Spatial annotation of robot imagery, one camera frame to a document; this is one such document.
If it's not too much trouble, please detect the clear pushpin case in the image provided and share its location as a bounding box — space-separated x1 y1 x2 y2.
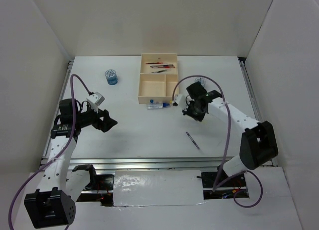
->
147 99 171 110

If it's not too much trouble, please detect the purple cable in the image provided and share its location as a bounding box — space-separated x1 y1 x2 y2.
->
172 75 264 208
8 74 93 230

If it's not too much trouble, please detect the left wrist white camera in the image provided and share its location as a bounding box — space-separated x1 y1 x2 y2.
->
86 92 105 113

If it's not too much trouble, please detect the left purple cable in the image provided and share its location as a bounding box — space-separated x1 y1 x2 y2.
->
8 74 93 230

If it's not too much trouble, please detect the purple gel pen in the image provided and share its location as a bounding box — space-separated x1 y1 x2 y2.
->
185 131 204 156

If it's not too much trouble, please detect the white foil front panel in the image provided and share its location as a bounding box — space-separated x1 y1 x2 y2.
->
113 170 205 207

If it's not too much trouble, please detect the red capped pen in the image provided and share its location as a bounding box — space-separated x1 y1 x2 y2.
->
151 65 175 69

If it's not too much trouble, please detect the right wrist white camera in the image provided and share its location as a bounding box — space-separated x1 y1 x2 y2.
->
172 94 188 111

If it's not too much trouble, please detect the green gel pen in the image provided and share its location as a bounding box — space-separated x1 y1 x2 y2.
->
150 69 167 74

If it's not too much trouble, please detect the wrist white camera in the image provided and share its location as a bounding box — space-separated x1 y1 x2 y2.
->
86 92 105 113
172 94 188 111

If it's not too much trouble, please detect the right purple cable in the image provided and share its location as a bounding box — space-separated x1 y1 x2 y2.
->
172 75 264 208

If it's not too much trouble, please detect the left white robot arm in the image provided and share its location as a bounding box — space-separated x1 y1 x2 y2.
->
24 94 117 229

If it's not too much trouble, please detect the cream wooden organizer box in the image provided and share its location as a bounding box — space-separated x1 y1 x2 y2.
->
138 53 179 104

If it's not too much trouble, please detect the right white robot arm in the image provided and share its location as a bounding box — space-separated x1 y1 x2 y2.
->
174 82 278 186

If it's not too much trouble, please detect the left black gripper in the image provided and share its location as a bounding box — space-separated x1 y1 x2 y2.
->
75 104 118 132

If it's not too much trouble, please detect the aluminium front rail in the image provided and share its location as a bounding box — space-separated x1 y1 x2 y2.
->
67 157 222 172

